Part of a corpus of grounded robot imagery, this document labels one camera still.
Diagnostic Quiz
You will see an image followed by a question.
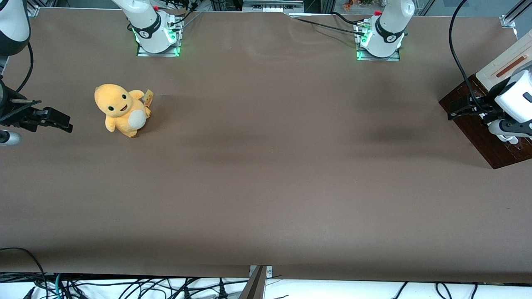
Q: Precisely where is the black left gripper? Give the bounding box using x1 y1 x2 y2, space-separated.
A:
447 94 500 121

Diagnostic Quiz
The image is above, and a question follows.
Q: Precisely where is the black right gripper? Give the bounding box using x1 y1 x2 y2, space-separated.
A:
0 79 74 134

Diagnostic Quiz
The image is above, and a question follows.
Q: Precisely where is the white drawer cabinet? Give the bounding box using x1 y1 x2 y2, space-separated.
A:
475 41 532 89

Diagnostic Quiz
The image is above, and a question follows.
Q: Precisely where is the dark brown wooden board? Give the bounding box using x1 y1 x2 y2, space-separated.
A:
439 74 532 170

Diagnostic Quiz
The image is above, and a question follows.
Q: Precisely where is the yellow plush toy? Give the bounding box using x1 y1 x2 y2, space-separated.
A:
94 84 152 138

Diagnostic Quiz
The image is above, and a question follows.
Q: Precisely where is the grey power strip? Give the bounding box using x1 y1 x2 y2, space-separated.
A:
243 0 304 13

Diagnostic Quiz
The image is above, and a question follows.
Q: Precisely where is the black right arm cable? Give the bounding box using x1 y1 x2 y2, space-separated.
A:
16 42 34 94

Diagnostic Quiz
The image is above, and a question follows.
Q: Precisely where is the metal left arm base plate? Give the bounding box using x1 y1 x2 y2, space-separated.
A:
356 20 401 62

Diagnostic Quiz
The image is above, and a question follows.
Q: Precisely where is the aluminium frame corner bracket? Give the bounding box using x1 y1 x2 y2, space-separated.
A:
500 0 532 29

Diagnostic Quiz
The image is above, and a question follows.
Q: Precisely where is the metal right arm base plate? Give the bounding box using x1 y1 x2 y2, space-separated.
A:
136 16 182 58

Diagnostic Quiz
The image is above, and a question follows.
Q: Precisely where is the black looped cable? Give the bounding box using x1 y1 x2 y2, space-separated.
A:
0 248 49 299

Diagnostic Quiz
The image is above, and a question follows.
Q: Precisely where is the black cable across table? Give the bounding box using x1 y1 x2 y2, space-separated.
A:
290 12 367 36

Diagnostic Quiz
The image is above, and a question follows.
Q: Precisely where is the grey metal bracket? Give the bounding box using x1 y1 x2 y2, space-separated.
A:
238 265 273 299

